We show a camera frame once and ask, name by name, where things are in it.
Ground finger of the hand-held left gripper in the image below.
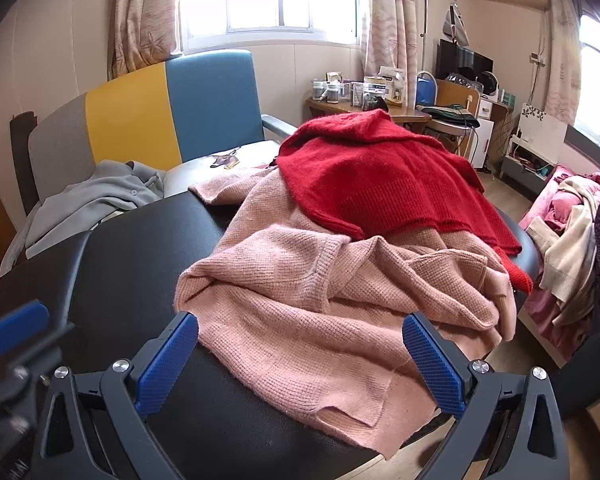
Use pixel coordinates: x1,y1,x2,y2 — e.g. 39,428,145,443
0,299,77,376

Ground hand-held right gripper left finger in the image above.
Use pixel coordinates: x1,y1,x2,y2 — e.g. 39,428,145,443
32,311,201,480

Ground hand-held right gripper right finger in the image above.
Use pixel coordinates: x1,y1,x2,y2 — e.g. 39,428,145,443
401,311,571,480

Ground pink knit sweater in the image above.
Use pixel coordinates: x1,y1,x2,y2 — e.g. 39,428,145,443
174,167,518,461

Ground red knit sweater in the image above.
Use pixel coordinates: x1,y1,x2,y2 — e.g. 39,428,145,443
275,109,535,295

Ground black padded bench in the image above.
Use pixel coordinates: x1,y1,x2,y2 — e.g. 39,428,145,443
0,191,533,480

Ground pink bedding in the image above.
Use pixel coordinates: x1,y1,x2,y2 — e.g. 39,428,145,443
517,165,600,356

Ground grey garment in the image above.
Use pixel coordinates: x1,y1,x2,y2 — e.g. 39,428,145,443
0,160,167,278

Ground person's black trousers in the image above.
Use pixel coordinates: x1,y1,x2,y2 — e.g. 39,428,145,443
550,320,600,422

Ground cream garment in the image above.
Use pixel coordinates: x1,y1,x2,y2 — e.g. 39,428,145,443
525,175,600,326

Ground low shelf rack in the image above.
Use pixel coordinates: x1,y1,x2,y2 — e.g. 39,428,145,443
500,130,556,192

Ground white printed seat cushion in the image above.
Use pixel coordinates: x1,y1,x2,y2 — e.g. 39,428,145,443
165,141,281,196

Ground white cabinet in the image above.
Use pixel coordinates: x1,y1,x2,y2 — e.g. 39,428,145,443
472,97,508,168

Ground grey yellow blue sofa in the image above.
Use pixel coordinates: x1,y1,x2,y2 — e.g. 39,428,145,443
10,49,301,221

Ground dark green garment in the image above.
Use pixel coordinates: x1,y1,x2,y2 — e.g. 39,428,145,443
420,105,481,129

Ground white floral board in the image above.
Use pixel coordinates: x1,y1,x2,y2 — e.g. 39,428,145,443
517,102,568,158

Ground blue chair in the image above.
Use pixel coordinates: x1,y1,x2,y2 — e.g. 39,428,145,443
415,72,481,156

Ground wooden desk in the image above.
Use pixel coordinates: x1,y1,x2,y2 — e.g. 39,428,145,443
307,95,431,136

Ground group of jars and boxes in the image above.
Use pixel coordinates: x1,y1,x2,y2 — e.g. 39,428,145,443
310,66,411,111

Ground black monitor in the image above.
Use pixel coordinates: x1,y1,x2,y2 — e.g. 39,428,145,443
437,39,494,83

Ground narrow window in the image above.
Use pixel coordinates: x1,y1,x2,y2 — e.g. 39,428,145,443
575,10,600,146

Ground beige patterned curtain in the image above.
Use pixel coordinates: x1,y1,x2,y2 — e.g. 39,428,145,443
545,0,583,126
362,0,418,106
107,0,186,81

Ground hanging white bag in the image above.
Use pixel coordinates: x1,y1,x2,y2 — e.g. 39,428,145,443
440,2,471,48

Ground metal coat stand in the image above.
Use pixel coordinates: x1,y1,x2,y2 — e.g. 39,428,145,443
420,0,442,81

